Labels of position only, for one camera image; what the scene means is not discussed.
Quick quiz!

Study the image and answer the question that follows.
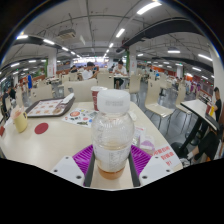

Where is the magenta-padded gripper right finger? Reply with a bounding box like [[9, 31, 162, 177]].
[[128, 144, 174, 188]]

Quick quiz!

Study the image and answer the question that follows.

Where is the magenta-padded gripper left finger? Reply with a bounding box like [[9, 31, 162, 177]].
[[51, 144, 96, 188]]

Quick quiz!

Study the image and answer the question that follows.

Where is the clear bottle with amber drink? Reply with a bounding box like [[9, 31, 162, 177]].
[[90, 88, 136, 181]]

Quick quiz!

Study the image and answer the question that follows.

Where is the clear plastic wrapper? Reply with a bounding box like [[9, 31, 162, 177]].
[[133, 125, 156, 156]]

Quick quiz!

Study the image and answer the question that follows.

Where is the white sticker with red text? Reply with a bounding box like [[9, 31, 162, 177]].
[[152, 144, 182, 169]]

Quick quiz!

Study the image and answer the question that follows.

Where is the printed paper leaflet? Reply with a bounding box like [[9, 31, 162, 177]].
[[61, 107, 99, 129]]

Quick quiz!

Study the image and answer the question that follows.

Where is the flat round red coaster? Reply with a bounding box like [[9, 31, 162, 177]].
[[33, 122, 50, 135]]

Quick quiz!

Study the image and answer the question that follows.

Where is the dark tray with printed liner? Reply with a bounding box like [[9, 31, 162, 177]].
[[25, 96, 76, 118]]

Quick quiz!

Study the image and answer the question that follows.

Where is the white paper napkin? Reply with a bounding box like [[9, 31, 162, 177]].
[[61, 92, 75, 104]]

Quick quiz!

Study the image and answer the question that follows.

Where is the red paper cup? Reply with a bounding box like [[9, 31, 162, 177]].
[[90, 85, 108, 112]]

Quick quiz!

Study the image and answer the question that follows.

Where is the group of beige chairs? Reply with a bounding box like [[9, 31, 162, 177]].
[[13, 68, 194, 118]]

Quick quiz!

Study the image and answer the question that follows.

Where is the beige chair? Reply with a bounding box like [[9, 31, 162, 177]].
[[68, 78, 98, 103], [29, 84, 54, 101]]

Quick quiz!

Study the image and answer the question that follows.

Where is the pale yellow cup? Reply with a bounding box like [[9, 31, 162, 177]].
[[10, 105, 29, 134]]

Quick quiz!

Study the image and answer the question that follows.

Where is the neighbouring beige table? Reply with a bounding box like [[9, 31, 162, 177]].
[[179, 98, 221, 133]]

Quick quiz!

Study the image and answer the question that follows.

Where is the ceiling air conditioner unit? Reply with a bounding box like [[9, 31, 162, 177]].
[[57, 28, 78, 41]]

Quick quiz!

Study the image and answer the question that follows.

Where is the group of ceiling lights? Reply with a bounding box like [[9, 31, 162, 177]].
[[0, 1, 214, 84]]

